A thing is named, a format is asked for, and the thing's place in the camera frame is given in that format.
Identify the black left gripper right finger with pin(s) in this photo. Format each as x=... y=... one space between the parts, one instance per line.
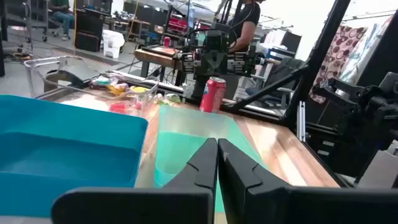
x=280 y=208

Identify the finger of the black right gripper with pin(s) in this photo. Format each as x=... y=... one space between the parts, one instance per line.
x=225 y=68
x=205 y=68

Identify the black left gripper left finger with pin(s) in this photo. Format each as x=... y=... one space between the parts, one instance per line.
x=186 y=205

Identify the green candy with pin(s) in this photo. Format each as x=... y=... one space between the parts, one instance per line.
x=169 y=99

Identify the pink candy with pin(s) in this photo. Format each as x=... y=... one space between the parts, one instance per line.
x=122 y=107

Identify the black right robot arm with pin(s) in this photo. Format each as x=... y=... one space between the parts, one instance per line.
x=216 y=40

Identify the red soda can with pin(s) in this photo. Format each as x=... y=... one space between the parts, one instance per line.
x=213 y=95

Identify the grey black office chair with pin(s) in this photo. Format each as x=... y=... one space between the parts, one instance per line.
x=281 y=71

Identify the person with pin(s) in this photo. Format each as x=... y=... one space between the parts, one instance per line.
x=62 y=15
x=245 y=28

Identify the red cup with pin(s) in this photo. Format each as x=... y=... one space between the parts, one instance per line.
x=167 y=41

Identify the wooden top workbench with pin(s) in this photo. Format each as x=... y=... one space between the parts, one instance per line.
x=155 y=57

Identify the red parts drawer rack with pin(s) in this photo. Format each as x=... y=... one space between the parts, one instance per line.
x=178 y=25

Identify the teal translucent plastic bin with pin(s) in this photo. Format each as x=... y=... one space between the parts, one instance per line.
x=180 y=143

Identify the maroon circle pattern curtain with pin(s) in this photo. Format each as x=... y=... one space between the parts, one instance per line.
x=339 y=53

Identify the white plastic bin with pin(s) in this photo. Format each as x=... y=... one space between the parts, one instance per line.
x=112 y=43

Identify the pale floral curtain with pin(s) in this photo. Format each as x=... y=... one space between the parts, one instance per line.
x=363 y=53

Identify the black equipment cabinet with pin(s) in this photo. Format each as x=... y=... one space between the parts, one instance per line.
x=88 y=31

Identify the blue plastic bin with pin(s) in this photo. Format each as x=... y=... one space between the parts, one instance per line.
x=62 y=155

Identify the clear plastic bin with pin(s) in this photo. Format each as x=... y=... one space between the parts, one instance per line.
x=34 y=77

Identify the grey metal cart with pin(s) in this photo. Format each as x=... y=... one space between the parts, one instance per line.
x=28 y=18

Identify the black metal rig frame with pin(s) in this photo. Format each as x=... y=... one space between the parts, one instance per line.
x=314 y=59

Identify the silver aluminium bracket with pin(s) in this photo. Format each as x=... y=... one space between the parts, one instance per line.
x=301 y=121

